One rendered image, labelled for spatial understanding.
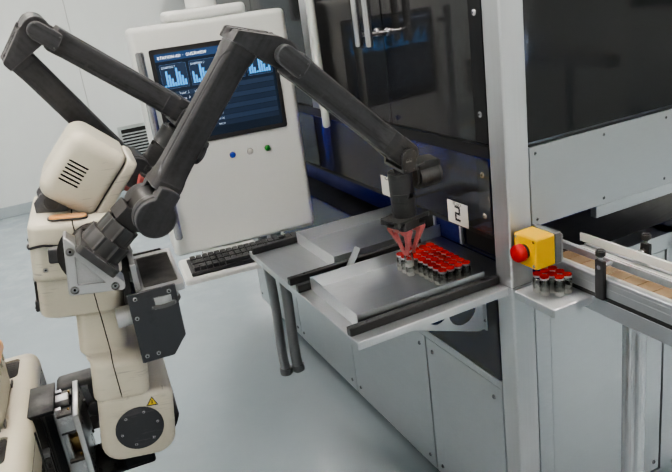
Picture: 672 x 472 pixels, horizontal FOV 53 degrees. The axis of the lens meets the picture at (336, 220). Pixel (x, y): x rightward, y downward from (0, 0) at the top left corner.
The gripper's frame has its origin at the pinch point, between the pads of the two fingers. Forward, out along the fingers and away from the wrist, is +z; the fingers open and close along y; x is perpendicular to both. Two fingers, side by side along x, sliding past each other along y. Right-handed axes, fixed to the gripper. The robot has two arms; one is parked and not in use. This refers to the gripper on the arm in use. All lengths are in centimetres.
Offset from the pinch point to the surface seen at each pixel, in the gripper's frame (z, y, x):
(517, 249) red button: -2.6, 8.1, -25.0
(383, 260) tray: 8.0, 5.1, 15.4
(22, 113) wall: 6, 63, 541
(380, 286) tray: 9.7, -3.9, 7.4
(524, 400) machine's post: 41.1, 14.1, -19.8
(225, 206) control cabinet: 3, 2, 88
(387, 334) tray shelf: 10.4, -18.8, -10.1
